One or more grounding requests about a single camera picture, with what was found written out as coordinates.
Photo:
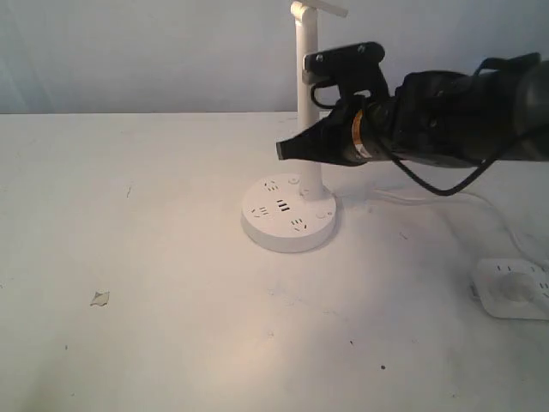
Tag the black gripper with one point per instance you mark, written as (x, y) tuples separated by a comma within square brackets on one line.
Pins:
[(369, 124)]

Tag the white desk lamp with sockets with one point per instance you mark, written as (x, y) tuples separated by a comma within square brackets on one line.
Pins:
[(295, 212)]

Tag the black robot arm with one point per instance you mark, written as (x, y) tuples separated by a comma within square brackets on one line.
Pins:
[(438, 118)]

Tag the white power strip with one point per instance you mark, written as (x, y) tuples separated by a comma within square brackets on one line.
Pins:
[(486, 275)]

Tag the white round plug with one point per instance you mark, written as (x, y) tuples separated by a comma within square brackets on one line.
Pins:
[(517, 287)]

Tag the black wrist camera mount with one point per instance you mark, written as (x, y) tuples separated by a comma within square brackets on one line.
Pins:
[(351, 68)]

